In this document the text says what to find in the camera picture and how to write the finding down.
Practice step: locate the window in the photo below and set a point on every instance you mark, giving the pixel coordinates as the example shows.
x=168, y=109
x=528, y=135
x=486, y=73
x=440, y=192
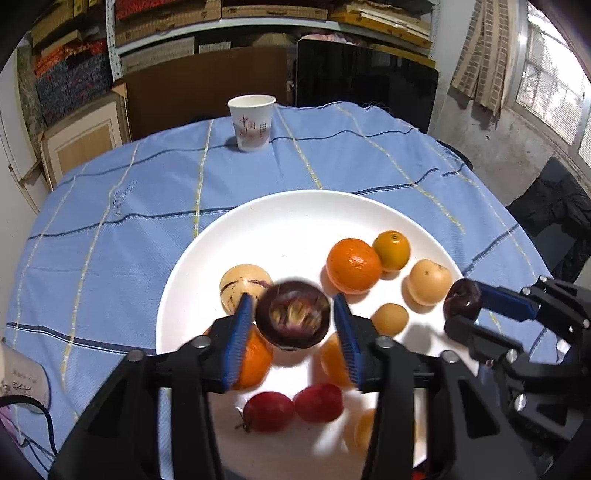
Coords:
x=554, y=78

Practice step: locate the red round fruit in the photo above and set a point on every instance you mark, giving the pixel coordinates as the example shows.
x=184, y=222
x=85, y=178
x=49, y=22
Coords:
x=268, y=411
x=318, y=402

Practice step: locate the small orange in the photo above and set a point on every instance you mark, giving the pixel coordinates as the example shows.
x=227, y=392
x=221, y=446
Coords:
x=332, y=362

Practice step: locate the small oval kumquat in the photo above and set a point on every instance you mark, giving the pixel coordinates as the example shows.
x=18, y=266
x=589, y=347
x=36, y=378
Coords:
x=392, y=251

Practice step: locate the stack of yellow boards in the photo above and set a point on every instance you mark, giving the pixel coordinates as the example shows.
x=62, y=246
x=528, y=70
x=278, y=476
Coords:
x=388, y=23

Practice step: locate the yellow orange fruit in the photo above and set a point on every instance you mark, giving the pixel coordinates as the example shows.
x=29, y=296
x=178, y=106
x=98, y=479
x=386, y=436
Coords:
x=364, y=429

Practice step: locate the white metal shelf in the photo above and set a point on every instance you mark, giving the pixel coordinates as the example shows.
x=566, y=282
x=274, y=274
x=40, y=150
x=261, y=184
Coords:
x=258, y=26

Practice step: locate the medium orange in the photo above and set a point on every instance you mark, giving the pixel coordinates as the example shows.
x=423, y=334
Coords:
x=353, y=265

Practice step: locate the white paper cup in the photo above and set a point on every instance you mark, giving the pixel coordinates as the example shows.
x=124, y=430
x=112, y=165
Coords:
x=251, y=120

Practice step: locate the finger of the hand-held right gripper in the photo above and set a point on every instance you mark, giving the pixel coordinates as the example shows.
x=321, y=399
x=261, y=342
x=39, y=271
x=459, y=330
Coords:
x=480, y=339
x=503, y=300

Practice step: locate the blue striped tablecloth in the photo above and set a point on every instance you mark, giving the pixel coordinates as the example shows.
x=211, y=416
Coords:
x=115, y=254

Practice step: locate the brown cardboard sheet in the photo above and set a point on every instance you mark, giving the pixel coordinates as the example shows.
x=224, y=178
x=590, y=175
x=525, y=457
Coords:
x=194, y=87

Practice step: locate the dark jacket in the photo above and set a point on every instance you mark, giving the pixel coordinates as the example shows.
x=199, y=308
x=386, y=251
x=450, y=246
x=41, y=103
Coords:
x=554, y=212

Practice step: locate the pale orange round fruit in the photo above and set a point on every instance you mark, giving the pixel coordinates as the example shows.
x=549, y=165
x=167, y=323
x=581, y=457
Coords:
x=429, y=281

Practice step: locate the small tan fruit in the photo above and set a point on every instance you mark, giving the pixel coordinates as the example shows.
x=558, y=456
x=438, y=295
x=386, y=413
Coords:
x=390, y=319

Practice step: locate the striped pepino melon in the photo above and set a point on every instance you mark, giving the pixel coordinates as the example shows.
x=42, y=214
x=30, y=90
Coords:
x=238, y=284

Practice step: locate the framed cardboard box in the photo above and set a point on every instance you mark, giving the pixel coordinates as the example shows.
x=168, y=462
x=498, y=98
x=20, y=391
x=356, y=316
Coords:
x=83, y=143

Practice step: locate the large orange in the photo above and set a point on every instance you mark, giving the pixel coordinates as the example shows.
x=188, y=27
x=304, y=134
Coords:
x=256, y=362

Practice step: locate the brick pattern cloth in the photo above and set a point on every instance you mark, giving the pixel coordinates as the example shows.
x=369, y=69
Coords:
x=485, y=50

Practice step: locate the stack of patterned fabric boxes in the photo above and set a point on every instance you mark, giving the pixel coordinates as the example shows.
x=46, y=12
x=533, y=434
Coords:
x=74, y=83

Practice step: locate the small dark purple fruit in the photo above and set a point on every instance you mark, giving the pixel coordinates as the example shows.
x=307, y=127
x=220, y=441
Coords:
x=459, y=297

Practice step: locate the large dark purple fruit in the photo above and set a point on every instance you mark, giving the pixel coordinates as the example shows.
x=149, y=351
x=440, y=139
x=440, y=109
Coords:
x=291, y=318

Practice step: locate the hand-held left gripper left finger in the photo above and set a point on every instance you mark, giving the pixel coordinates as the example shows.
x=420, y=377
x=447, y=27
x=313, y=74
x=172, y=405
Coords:
x=240, y=337

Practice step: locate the white round plate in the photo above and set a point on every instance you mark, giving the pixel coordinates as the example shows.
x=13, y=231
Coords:
x=286, y=230

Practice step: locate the red orange object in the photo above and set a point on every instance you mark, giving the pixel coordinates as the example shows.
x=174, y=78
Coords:
x=418, y=474

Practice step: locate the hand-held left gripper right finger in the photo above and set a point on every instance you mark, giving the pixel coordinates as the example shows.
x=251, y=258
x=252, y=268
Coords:
x=345, y=339

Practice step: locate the black flat panel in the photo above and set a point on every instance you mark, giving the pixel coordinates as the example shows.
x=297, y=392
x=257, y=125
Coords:
x=364, y=74

